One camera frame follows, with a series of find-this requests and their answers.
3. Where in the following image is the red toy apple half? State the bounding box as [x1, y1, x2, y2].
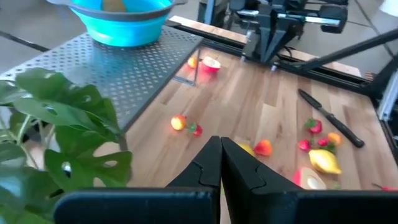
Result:
[292, 166, 328, 191]
[200, 55, 222, 74]

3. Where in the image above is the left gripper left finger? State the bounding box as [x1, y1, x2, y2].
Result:
[53, 136, 223, 224]

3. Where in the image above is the silver frame bracket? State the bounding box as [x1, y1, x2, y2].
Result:
[377, 70, 398, 122]

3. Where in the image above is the perforated metal shelf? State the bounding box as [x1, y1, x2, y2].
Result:
[0, 24, 205, 153]

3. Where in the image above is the black kitchen knife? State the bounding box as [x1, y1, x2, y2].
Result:
[297, 88, 365, 149]

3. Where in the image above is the blue collapsible colander bowl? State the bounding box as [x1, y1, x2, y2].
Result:
[46, 0, 187, 48]

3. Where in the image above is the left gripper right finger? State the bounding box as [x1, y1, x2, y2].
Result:
[221, 136, 398, 224]

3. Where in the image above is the green plant in white pot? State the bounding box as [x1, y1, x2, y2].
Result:
[0, 67, 134, 224]

